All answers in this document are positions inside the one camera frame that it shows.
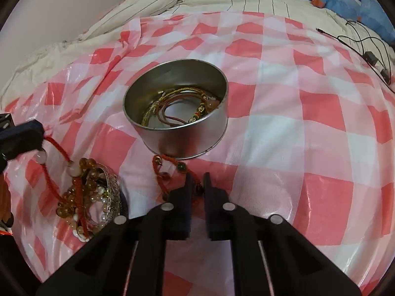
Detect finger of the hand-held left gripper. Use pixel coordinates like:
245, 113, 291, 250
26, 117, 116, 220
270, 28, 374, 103
0, 120, 46, 161

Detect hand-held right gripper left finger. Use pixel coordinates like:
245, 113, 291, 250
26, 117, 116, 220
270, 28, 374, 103
35, 173, 194, 296

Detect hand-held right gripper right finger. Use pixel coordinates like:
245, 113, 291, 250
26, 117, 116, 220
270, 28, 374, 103
203, 173, 362, 296

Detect red cord pink bead bracelet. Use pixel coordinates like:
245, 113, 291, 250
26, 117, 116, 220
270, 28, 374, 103
35, 136, 82, 206

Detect red cord charm bracelet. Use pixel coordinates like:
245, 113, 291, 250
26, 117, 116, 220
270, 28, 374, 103
152, 155, 205, 197

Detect amber bead bracelet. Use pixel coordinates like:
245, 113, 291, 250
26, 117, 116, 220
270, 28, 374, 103
56, 157, 107, 238

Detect pearl jewellery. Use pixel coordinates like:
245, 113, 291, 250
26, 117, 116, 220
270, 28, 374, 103
82, 166, 129, 232

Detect round metal tin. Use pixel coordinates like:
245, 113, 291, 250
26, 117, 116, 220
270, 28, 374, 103
123, 58, 229, 160

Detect pearl bracelet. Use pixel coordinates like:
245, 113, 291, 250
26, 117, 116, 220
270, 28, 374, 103
72, 185, 112, 243

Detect orange garment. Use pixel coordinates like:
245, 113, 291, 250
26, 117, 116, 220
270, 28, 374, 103
0, 173, 13, 233

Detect red checkered plastic tablecloth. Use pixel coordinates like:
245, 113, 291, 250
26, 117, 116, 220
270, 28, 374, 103
4, 12, 394, 296

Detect white striped quilt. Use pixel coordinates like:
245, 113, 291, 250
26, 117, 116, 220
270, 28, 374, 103
81, 0, 198, 42

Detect thin red cord bracelet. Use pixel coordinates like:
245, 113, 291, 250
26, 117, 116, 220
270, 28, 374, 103
158, 98, 198, 128

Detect multicoloured bead bracelet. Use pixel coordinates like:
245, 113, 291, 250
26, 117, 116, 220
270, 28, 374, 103
188, 96, 223, 124

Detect bracelets inside tin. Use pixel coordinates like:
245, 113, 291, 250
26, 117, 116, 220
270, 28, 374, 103
141, 88, 217, 127

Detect black charging cable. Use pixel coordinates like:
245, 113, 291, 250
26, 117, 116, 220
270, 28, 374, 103
316, 20, 395, 95

